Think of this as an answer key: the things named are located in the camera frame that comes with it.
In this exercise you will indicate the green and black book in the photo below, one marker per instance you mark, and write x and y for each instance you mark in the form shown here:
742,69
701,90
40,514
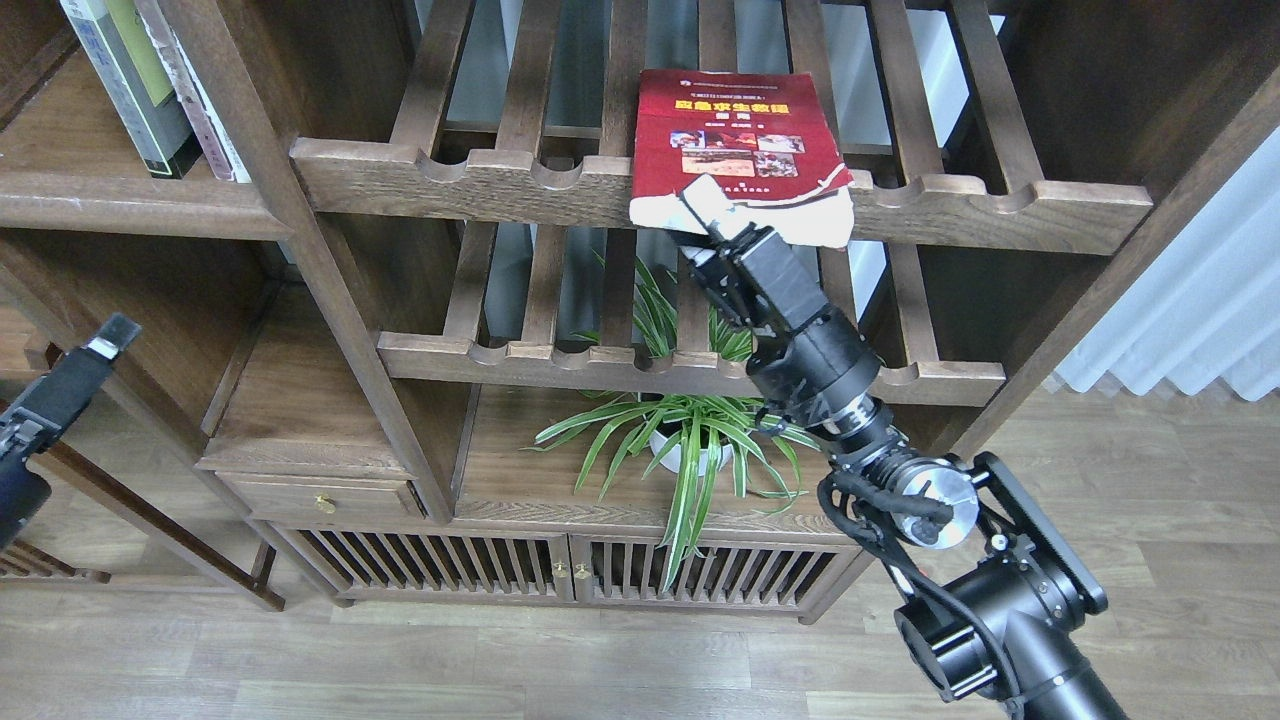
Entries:
143,95

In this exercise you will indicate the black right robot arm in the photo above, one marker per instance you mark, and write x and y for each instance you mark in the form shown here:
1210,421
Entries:
991,592

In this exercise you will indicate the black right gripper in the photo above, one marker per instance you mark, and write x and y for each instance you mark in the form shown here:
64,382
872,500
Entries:
817,378

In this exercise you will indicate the upright book in shelf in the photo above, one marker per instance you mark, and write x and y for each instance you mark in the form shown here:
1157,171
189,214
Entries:
220,152

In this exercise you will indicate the white pleated curtain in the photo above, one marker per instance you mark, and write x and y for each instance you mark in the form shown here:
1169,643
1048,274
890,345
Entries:
1206,310

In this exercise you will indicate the red cover book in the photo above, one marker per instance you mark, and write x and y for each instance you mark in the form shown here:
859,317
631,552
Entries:
766,141

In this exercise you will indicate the white plant pot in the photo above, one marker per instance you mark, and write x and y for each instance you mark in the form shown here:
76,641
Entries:
666,444

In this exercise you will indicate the dark wooden bookshelf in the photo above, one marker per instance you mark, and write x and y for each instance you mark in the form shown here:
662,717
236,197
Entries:
435,243

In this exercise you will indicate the white lavender cover book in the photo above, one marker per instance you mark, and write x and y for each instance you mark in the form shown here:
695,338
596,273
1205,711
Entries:
85,17

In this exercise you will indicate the green spider plant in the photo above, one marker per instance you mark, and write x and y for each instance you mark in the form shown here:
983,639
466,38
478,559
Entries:
632,418

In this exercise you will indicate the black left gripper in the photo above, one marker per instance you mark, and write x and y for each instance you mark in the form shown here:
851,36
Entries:
45,410

